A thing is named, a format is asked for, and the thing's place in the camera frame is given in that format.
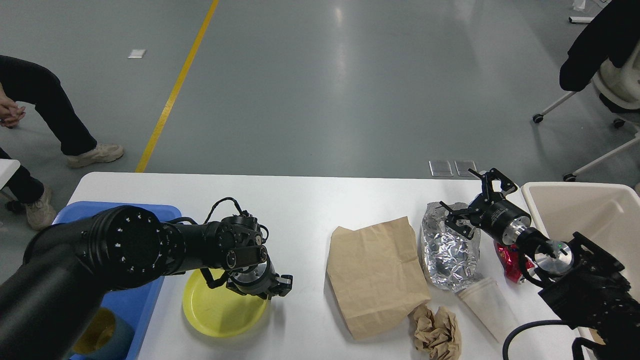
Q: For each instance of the brown paper bag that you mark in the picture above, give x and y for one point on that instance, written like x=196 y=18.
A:
x=376 y=276

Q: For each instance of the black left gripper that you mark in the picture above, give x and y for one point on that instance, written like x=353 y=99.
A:
x=261 y=281

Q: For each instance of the crumpled aluminium foil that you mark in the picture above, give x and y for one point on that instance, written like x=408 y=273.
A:
x=449 y=260

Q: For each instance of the crumpled brown paper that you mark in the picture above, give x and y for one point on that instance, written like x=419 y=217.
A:
x=436 y=333

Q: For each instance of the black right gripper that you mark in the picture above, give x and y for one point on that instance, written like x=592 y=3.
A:
x=490 y=211

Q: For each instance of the yellow plate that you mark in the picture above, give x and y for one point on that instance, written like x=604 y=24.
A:
x=219 y=312

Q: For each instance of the white paper cup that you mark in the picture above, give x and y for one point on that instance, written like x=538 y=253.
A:
x=487 y=302

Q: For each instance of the red snack wrapper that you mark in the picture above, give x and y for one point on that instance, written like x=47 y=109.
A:
x=509 y=256

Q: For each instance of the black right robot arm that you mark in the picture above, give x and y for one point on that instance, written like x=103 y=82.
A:
x=580 y=281

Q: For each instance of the white office chair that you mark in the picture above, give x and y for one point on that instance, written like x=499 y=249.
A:
x=619 y=88

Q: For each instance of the dark teal mug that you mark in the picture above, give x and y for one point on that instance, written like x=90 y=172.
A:
x=107 y=337

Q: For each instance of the silver floor socket plates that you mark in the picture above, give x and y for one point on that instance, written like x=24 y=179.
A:
x=446 y=169

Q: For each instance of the cream plastic bin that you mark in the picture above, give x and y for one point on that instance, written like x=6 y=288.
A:
x=607 y=214

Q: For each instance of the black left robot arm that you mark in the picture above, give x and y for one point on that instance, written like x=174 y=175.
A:
x=68 y=268

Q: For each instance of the blue plastic tray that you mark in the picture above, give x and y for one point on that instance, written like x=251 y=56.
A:
x=134 y=306

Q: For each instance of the person in black trousers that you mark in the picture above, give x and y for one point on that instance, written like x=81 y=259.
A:
x=31 y=83

